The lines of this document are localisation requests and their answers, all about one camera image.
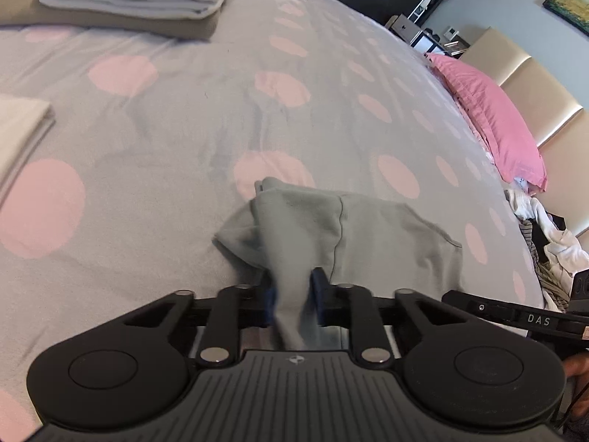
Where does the grey shirt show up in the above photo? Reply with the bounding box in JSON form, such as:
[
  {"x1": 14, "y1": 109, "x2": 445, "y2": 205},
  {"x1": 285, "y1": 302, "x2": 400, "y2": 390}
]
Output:
[{"x1": 214, "y1": 177, "x2": 463, "y2": 351}]

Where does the white folded cloth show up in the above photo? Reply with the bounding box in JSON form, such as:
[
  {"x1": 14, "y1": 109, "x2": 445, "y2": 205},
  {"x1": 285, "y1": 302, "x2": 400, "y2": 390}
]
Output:
[{"x1": 0, "y1": 93, "x2": 56, "y2": 203}]

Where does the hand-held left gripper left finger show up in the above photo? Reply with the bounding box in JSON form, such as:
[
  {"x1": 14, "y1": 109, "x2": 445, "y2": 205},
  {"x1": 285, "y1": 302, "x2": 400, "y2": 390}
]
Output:
[{"x1": 120, "y1": 269, "x2": 279, "y2": 370}]

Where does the person's right hand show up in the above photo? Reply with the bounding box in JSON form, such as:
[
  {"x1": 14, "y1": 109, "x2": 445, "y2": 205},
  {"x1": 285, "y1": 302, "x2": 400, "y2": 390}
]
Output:
[{"x1": 564, "y1": 351, "x2": 589, "y2": 380}]

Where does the grey box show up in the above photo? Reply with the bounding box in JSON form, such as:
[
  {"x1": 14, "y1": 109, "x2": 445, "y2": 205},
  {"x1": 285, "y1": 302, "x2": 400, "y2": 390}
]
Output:
[{"x1": 389, "y1": 14, "x2": 422, "y2": 41}]

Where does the beige padded headboard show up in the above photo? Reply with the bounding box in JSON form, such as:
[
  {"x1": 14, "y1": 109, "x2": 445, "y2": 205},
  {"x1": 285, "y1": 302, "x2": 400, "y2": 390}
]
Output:
[{"x1": 460, "y1": 27, "x2": 589, "y2": 240}]

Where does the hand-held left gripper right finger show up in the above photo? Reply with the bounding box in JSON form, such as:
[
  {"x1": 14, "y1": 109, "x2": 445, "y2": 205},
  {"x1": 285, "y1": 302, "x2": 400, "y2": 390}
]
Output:
[{"x1": 310, "y1": 267, "x2": 465, "y2": 369}]

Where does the framed wall picture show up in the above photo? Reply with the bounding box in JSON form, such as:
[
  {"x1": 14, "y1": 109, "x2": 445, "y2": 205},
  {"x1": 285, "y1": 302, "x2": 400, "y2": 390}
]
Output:
[{"x1": 542, "y1": 0, "x2": 589, "y2": 38}]

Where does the pink pillow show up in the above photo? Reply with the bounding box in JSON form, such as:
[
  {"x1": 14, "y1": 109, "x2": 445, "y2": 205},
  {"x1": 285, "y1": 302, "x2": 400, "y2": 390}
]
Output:
[{"x1": 426, "y1": 53, "x2": 548, "y2": 193}]

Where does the grey polka dot bed cover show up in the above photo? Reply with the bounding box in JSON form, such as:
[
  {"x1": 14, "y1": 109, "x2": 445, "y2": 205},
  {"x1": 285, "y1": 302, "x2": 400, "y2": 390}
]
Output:
[{"x1": 0, "y1": 0, "x2": 546, "y2": 442}]

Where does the black nightstand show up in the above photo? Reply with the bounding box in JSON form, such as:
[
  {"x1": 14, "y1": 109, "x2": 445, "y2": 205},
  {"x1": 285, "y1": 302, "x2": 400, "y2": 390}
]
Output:
[{"x1": 412, "y1": 32, "x2": 470, "y2": 58}]

